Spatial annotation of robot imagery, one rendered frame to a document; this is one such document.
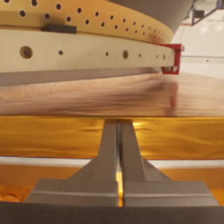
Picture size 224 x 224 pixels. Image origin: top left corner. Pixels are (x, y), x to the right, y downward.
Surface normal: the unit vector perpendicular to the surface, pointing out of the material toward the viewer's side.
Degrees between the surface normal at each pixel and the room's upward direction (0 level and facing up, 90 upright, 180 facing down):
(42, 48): 90
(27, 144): 90
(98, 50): 90
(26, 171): 90
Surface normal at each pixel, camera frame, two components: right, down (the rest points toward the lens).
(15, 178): -0.03, 0.29
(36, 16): 0.48, 0.67
